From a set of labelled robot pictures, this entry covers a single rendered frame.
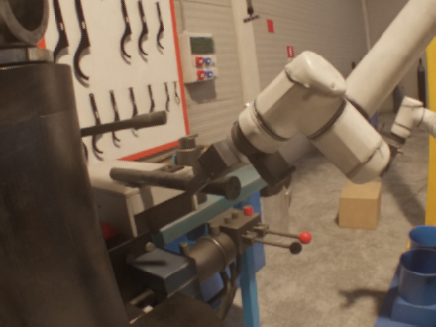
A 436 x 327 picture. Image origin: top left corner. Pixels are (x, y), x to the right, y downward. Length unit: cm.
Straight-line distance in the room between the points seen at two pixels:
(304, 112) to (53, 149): 34
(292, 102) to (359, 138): 11
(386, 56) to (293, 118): 26
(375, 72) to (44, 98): 55
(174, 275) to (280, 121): 43
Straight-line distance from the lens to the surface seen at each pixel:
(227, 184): 62
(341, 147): 51
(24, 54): 44
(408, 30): 71
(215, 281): 222
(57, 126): 42
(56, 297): 45
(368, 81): 66
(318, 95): 48
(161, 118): 60
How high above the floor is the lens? 142
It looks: 12 degrees down
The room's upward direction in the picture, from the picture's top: 7 degrees counter-clockwise
